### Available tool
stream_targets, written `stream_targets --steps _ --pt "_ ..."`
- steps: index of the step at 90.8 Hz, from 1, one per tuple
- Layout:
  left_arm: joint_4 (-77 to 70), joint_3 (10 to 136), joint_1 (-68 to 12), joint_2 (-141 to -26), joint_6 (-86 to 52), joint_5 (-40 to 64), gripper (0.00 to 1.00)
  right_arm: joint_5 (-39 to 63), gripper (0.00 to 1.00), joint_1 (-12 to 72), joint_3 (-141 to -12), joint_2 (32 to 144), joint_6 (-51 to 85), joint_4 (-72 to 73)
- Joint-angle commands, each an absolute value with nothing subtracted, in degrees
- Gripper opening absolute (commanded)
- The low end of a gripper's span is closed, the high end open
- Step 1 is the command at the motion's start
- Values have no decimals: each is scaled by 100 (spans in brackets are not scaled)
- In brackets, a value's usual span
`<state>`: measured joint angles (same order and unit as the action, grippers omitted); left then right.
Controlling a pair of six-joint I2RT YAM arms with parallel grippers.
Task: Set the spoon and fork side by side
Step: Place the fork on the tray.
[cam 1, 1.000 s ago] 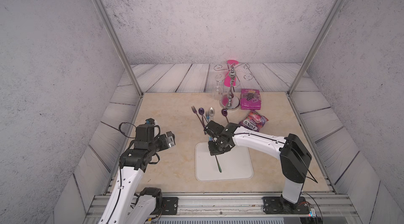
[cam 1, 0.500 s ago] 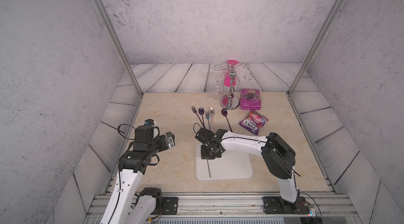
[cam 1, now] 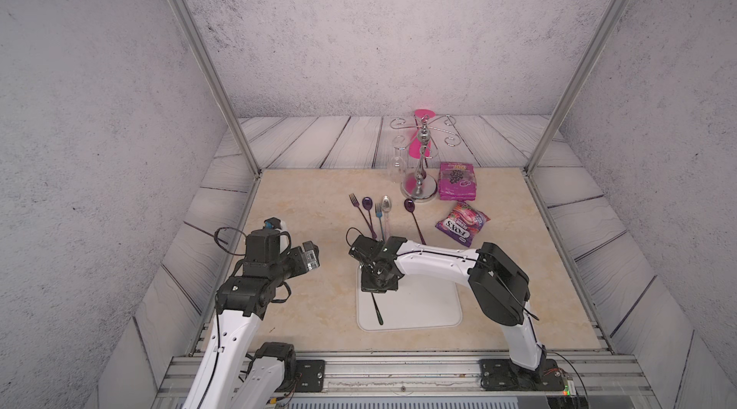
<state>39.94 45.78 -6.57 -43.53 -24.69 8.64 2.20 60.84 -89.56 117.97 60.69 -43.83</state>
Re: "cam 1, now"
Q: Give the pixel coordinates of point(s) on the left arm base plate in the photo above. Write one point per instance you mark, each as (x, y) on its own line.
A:
(303, 376)

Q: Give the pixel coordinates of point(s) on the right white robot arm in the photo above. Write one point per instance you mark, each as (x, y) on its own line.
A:
(499, 285)

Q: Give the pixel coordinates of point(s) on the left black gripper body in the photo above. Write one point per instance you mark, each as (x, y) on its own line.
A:
(292, 264)

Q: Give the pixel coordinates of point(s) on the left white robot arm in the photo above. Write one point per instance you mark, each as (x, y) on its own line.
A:
(221, 381)

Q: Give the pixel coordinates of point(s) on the purple snack bag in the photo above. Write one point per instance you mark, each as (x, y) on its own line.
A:
(457, 182)

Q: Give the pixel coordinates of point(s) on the purple spoon dark handle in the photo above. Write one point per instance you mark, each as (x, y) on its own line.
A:
(367, 205)

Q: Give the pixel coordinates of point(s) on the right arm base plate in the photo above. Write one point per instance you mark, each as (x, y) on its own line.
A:
(504, 376)

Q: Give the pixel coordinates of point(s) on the pink cup on stand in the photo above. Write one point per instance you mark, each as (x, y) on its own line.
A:
(416, 144)

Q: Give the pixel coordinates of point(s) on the green handled fork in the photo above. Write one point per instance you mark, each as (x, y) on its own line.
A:
(377, 310)

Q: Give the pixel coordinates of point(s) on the purple fork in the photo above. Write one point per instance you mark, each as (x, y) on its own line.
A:
(358, 206)

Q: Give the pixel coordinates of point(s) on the silver cup holder stand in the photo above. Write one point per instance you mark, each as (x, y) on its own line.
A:
(417, 184)

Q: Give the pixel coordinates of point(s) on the white square tray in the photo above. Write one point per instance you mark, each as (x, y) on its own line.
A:
(427, 296)

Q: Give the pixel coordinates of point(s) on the pink candy bag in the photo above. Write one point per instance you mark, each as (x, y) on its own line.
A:
(463, 223)

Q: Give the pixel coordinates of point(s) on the silver spoon pink handle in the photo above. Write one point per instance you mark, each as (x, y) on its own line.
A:
(386, 206)

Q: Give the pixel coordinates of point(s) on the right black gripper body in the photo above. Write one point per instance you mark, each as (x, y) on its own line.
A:
(371, 282)

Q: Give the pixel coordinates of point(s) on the blue fork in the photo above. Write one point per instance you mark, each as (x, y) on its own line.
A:
(379, 215)

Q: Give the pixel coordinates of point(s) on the clear glass cup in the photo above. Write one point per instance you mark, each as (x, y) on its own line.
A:
(398, 164)

